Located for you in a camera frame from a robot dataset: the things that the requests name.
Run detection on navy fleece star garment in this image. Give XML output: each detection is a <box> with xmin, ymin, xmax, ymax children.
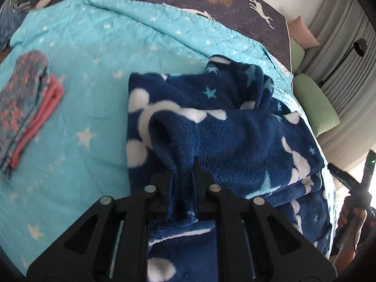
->
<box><xmin>126</xmin><ymin>55</ymin><xmax>332</xmax><ymax>281</ymax></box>

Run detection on turquoise star quilt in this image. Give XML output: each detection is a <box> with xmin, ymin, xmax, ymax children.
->
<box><xmin>0</xmin><ymin>0</ymin><xmax>337</xmax><ymax>276</ymax></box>

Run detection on clothes pile at bed corner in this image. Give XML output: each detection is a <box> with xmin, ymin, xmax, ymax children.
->
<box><xmin>1</xmin><ymin>0</ymin><xmax>51</xmax><ymax>51</ymax></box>

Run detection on pink pillow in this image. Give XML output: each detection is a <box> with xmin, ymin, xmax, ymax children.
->
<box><xmin>287</xmin><ymin>16</ymin><xmax>320</xmax><ymax>49</ymax></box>

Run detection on black lamp on stand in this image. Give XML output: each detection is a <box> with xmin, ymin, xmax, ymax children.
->
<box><xmin>318</xmin><ymin>38</ymin><xmax>368</xmax><ymax>87</ymax></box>

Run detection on folded floral pink clothes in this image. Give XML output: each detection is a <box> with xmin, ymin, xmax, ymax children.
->
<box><xmin>1</xmin><ymin>50</ymin><xmax>64</xmax><ymax>178</ymax></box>

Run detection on green pillow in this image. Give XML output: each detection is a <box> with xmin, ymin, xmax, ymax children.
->
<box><xmin>289</xmin><ymin>38</ymin><xmax>340</xmax><ymax>137</ymax></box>

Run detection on grey curtain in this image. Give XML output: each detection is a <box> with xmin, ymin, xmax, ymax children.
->
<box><xmin>299</xmin><ymin>0</ymin><xmax>375</xmax><ymax>171</ymax></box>

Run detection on person's right hand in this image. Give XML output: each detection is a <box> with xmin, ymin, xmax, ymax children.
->
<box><xmin>338</xmin><ymin>196</ymin><xmax>367</xmax><ymax>231</ymax></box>

